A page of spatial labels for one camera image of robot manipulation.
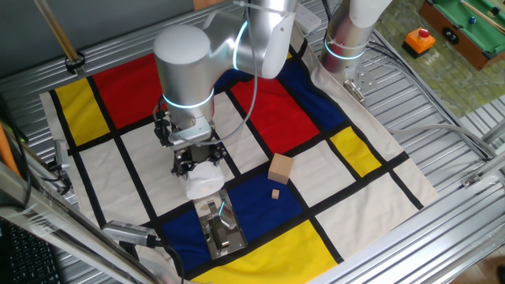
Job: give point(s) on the orange stick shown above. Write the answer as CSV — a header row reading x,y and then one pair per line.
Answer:
x,y
7,154

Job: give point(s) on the black keyboard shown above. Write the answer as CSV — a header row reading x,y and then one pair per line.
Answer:
x,y
23,256

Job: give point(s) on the small silver bracket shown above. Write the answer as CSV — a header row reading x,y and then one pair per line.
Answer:
x,y
470,180

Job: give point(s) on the aluminium frame bar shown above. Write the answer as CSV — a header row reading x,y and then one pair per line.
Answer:
x,y
39,213

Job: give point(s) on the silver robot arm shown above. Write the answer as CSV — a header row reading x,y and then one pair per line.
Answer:
x,y
185,79

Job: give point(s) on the orange emergency stop button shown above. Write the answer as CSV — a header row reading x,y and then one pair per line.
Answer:
x,y
418,41

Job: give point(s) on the colour block patterned cloth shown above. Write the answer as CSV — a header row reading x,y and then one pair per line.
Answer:
x,y
355,150

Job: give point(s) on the small silver camera on mount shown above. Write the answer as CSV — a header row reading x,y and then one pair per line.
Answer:
x,y
61,154

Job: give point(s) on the white toilet paper roll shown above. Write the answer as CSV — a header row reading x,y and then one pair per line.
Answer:
x,y
205,181

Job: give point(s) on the brass rod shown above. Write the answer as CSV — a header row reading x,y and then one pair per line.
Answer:
x,y
57,29

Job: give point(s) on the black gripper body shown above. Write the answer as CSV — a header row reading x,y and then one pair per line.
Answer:
x,y
199,154

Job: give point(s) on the miniature green pool table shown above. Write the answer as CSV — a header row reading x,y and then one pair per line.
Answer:
x,y
465,35

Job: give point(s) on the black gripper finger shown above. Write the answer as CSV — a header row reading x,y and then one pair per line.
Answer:
x,y
219,158
178,167

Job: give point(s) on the white power strip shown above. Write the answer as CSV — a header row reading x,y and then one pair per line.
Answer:
x,y
309,17

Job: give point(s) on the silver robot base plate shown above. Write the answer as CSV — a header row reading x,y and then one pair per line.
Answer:
x,y
355,88

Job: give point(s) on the black rod clamp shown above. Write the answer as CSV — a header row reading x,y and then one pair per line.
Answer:
x,y
75,62

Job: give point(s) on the small wooden cube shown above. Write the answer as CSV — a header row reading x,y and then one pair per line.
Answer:
x,y
275,193

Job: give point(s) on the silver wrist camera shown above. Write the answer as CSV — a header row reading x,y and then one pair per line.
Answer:
x,y
191,136

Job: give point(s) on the large wooden cube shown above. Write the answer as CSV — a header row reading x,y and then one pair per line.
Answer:
x,y
281,169

